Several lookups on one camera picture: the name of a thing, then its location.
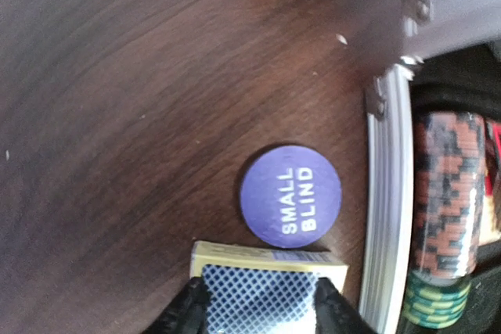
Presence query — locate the purple small blind button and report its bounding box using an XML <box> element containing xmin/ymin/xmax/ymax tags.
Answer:
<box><xmin>239</xmin><ymin>145</ymin><xmax>342</xmax><ymax>249</ymax></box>

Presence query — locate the red playing card box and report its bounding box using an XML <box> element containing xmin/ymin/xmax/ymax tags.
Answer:
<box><xmin>480</xmin><ymin>120</ymin><xmax>500</xmax><ymax>246</ymax></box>

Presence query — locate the red black chip stack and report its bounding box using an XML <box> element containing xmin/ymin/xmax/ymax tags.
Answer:
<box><xmin>411</xmin><ymin>112</ymin><xmax>486</xmax><ymax>280</ymax></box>

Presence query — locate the green chip stack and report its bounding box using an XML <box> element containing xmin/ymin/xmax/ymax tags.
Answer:
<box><xmin>402</xmin><ymin>273</ymin><xmax>471</xmax><ymax>329</ymax></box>

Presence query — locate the aluminium poker case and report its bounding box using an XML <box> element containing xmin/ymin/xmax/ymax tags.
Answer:
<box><xmin>359</xmin><ymin>0</ymin><xmax>500</xmax><ymax>333</ymax></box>

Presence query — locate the blue playing card box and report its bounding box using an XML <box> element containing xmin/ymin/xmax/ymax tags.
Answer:
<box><xmin>190</xmin><ymin>241</ymin><xmax>348</xmax><ymax>333</ymax></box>

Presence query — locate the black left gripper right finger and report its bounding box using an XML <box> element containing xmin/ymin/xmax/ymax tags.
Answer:
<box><xmin>314</xmin><ymin>277</ymin><xmax>376</xmax><ymax>334</ymax></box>

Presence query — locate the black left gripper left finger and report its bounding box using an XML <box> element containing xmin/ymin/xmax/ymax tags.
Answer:
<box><xmin>142</xmin><ymin>277</ymin><xmax>210</xmax><ymax>334</ymax></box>

